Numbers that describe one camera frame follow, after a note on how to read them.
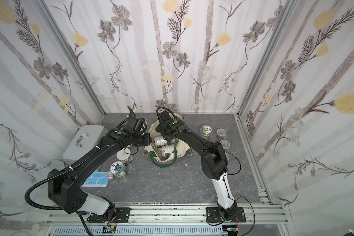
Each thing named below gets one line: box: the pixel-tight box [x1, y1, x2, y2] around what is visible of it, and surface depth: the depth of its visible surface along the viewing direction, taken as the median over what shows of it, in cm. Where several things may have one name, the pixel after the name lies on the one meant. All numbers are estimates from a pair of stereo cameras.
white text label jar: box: [154, 135, 168, 147], surface depth 97 cm
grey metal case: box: [60, 124, 109, 164], surface depth 88 cm
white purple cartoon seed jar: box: [110, 161, 128, 179], surface depth 84 cm
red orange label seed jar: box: [161, 144, 175, 157], surface depth 87 cm
